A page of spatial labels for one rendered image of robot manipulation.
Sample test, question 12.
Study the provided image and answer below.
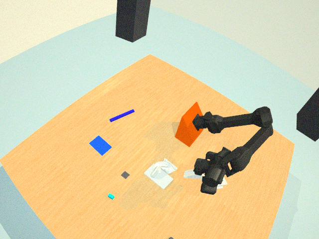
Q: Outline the small cyan block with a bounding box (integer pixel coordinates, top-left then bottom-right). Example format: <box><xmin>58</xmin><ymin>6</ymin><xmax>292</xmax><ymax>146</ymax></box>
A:
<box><xmin>108</xmin><ymin>194</ymin><xmax>115</xmax><ymax>200</ymax></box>

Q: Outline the blue flat rectangular plate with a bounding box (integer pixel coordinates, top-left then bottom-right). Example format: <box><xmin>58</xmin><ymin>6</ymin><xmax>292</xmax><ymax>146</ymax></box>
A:
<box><xmin>89</xmin><ymin>135</ymin><xmax>112</xmax><ymax>156</ymax></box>

